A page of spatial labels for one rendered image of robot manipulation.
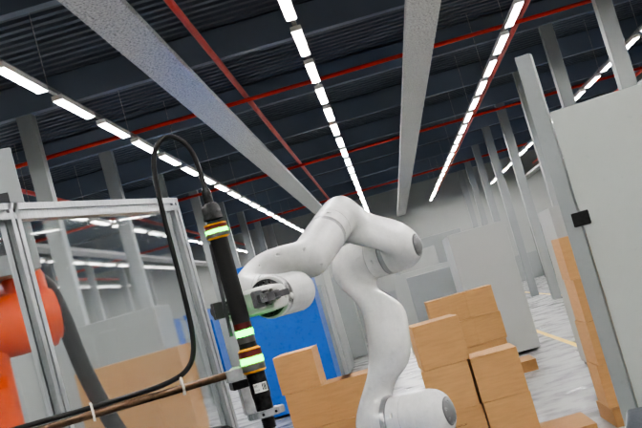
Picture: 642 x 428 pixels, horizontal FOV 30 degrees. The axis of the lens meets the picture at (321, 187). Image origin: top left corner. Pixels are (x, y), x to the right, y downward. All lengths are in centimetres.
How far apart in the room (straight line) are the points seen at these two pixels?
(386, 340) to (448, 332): 688
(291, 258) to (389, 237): 31
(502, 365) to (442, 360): 47
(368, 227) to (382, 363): 31
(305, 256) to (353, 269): 30
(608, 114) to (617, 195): 25
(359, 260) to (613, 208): 124
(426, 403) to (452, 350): 695
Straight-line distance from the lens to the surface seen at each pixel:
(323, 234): 259
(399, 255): 277
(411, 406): 271
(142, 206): 353
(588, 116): 385
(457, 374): 965
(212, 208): 222
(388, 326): 277
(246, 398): 221
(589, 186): 385
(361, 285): 282
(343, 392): 1138
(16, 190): 608
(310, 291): 247
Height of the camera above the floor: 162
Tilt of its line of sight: 5 degrees up
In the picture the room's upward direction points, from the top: 16 degrees counter-clockwise
